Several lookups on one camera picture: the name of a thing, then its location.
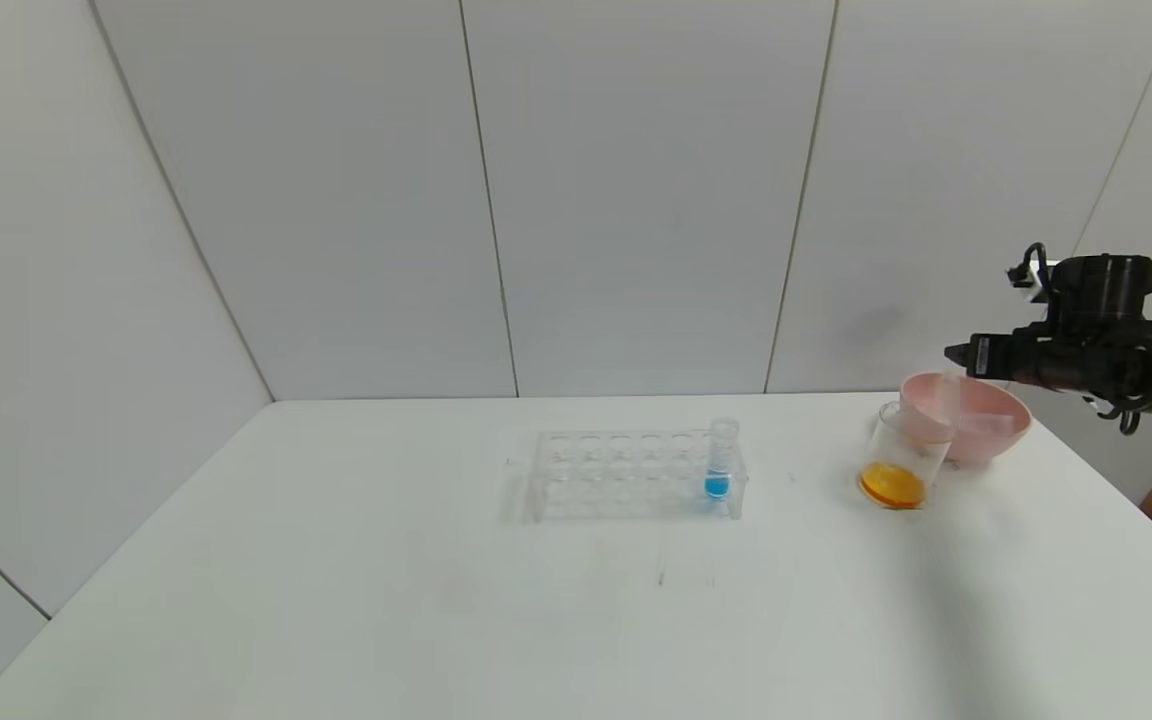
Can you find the test tube with yellow liquid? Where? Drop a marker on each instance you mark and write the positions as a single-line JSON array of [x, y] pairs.
[[946, 395]]

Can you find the pink bowl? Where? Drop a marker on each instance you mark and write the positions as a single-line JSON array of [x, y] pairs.
[[986, 435]]

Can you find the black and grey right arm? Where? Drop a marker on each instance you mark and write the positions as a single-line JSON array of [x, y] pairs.
[[1116, 320]]

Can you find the test tube with blue liquid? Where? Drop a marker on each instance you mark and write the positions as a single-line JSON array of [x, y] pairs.
[[717, 487]]

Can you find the clear glass beaker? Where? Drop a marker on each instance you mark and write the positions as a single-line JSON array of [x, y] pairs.
[[891, 485]]

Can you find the clear plastic test tube rack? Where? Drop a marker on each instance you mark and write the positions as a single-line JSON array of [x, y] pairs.
[[616, 480]]

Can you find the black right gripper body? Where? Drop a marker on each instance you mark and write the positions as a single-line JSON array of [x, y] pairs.
[[985, 355]]

